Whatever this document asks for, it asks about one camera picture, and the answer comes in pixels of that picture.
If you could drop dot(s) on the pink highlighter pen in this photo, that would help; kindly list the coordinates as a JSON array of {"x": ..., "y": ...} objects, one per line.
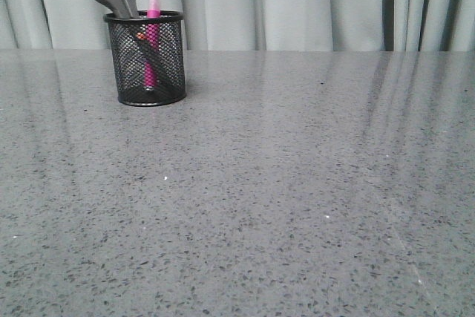
[{"x": 152, "y": 32}]

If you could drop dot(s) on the pale grey curtain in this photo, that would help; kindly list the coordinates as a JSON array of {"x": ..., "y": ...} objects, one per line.
[{"x": 322, "y": 25}]

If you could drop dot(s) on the black mesh pen holder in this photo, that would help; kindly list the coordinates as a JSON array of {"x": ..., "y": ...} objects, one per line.
[{"x": 131, "y": 50}]

